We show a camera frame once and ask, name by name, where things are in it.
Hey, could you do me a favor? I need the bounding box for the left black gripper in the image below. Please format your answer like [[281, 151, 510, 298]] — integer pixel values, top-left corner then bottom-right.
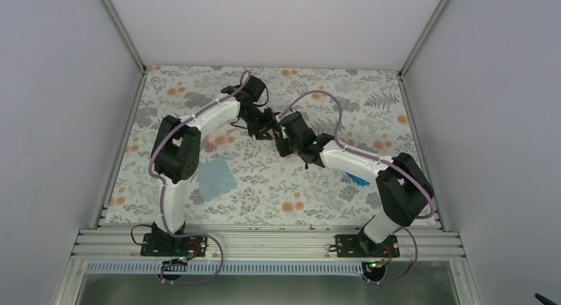
[[239, 106, 282, 140]]

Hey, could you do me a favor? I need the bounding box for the light blue cloth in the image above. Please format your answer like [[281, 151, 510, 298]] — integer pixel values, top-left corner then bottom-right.
[[199, 157, 237, 202]]

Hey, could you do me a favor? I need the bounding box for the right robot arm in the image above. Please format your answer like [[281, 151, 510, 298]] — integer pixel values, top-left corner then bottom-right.
[[275, 112, 435, 257]]

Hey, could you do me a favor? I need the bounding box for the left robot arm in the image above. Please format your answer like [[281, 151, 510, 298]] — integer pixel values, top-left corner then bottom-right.
[[148, 71, 281, 255]]

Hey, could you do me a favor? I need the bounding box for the floral table mat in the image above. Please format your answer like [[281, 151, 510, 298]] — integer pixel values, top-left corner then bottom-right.
[[105, 65, 417, 226]]

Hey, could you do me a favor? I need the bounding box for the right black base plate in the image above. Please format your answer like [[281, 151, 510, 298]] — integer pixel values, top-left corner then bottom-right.
[[327, 234, 400, 258]]

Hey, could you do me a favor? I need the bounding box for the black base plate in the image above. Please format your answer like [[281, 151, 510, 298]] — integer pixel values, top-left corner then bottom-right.
[[327, 234, 400, 258], [140, 234, 208, 258]]

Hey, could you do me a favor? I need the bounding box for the white slotted cable duct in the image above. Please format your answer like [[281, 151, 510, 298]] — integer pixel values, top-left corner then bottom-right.
[[85, 260, 363, 276]]

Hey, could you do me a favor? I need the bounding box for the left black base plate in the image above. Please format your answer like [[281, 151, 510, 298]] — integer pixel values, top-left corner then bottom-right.
[[140, 234, 208, 258]]

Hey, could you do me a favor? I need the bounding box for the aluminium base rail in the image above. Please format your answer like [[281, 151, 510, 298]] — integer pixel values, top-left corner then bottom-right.
[[71, 226, 466, 270]]

